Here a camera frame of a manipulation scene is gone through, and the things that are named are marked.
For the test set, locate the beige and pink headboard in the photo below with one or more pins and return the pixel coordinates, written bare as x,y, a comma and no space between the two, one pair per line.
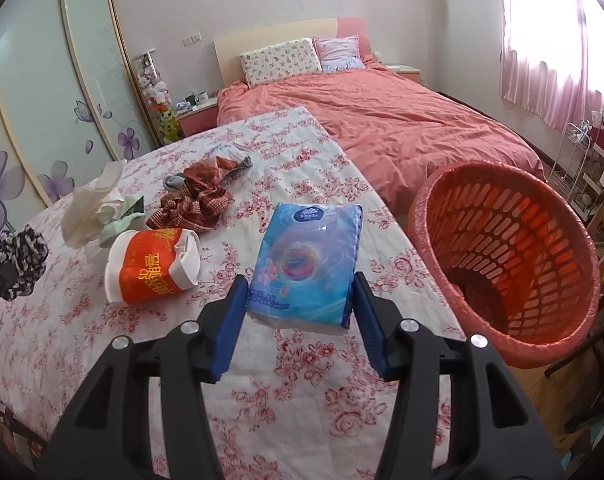
262,35

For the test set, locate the green plush toy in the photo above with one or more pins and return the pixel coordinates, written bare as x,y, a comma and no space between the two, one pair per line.
166,122

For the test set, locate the pale green cloth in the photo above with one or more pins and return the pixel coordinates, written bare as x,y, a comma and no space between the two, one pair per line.
119,225

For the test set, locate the red plaid cloth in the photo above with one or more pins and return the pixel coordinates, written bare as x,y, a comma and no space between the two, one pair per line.
191,205

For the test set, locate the black and white knit scrunchie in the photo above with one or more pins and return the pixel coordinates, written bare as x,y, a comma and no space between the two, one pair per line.
26,250

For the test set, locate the orange plastic laundry basket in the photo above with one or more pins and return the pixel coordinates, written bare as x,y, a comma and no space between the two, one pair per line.
507,240

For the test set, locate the white wall outlet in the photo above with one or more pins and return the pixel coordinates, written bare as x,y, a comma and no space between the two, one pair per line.
191,39

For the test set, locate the blue tissue pack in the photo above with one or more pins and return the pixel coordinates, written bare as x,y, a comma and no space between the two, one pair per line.
302,260

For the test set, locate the plush toy display shelf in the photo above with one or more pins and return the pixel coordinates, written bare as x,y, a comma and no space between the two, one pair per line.
149,70

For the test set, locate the pink nightstand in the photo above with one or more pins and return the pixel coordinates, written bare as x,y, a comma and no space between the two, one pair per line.
196,120

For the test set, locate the pink striped pillow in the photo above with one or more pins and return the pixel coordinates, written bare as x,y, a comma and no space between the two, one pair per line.
337,52

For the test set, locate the grey white orange sock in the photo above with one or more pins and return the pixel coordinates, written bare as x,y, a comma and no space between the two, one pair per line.
231,160

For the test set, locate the orange and white paper cup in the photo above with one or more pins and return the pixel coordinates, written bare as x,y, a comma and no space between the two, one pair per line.
146,270

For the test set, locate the bed with pink duvet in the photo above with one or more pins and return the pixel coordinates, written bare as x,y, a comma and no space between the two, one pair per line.
382,110

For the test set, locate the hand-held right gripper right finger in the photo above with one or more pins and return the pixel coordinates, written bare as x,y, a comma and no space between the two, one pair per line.
369,330

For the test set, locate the white tissue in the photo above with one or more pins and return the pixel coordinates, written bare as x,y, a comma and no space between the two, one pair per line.
89,205

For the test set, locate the beige nightstand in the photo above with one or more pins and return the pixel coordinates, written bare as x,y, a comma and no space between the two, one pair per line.
407,72

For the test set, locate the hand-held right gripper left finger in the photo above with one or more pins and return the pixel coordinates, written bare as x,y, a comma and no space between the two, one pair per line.
231,330

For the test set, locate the floral glass sliding wardrobe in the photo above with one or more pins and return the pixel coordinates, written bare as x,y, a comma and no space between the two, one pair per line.
41,85

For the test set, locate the white floral pillow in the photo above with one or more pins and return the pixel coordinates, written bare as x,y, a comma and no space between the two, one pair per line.
277,60

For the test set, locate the pink curtain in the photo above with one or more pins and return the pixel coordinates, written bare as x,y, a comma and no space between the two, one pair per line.
542,60

